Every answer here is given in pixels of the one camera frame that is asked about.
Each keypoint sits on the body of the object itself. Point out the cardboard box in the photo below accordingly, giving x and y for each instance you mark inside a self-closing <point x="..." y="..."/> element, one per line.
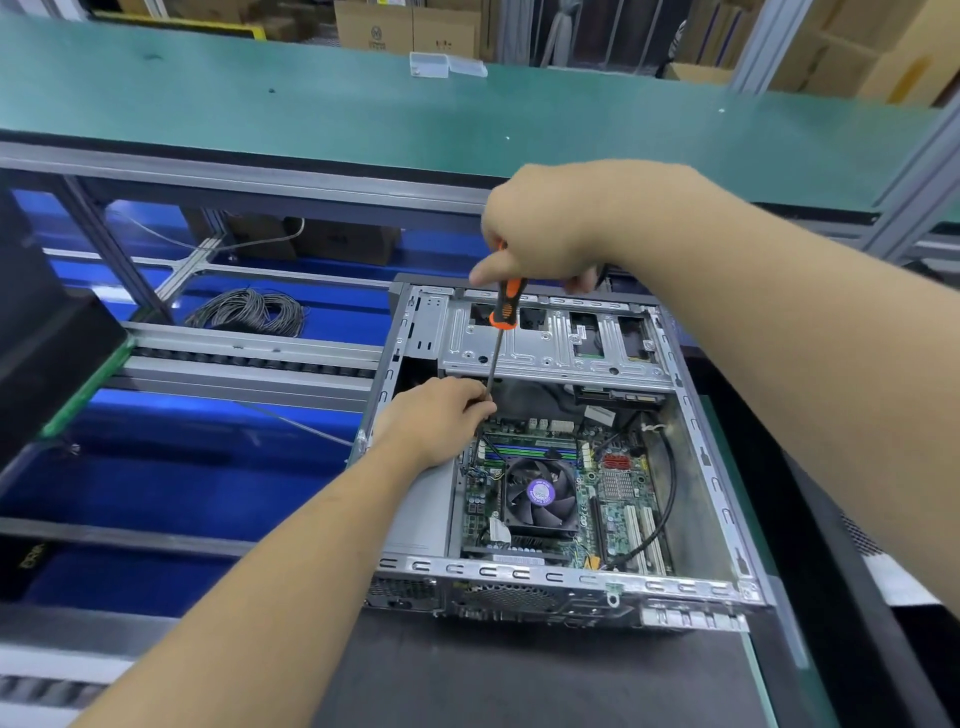
<point x="373" y="26"/>
<point x="446" y="31"/>

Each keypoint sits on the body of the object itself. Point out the person's left fingers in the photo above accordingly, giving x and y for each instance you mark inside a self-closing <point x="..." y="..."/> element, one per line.
<point x="472" y="405"/>

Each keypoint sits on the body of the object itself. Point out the person's left forearm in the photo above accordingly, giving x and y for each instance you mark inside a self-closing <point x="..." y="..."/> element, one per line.
<point x="262" y="592"/>

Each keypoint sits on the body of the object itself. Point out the person's right hand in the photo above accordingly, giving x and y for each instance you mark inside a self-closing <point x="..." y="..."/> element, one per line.
<point x="559" y="217"/>

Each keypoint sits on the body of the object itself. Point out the person's right fingers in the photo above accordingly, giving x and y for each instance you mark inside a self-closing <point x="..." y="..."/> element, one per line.
<point x="525" y="274"/>

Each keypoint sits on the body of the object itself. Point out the black plastic bin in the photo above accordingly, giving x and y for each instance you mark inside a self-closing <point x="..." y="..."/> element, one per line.
<point x="45" y="352"/>

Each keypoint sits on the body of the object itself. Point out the grey aluminium frame rail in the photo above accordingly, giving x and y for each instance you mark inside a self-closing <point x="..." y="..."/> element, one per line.
<point x="247" y="364"/>

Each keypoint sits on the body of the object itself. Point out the black cooler fan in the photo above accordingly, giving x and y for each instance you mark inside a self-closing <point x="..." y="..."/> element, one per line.
<point x="540" y="495"/>

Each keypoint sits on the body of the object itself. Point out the orange black screwdriver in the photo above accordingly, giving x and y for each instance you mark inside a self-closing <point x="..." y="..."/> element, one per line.
<point x="501" y="322"/>

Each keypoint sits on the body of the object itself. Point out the person's right forearm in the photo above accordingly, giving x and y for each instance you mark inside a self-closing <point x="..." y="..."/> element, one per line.
<point x="810" y="360"/>

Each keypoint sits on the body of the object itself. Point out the green motherboard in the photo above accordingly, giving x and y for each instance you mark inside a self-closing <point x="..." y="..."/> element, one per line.
<point x="559" y="499"/>

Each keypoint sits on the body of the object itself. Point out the open grey computer case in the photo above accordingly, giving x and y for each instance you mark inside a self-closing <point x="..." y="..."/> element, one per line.
<point x="562" y="465"/>

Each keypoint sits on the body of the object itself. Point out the silver drive bay bracket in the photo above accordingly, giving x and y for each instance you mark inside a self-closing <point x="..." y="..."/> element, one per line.
<point x="555" y="341"/>

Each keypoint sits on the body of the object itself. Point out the person's left hand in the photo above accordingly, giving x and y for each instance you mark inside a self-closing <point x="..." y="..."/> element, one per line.
<point x="431" y="420"/>

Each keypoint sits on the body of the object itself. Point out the stack of cardboard boxes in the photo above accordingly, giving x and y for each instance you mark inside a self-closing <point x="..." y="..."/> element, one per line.
<point x="832" y="49"/>

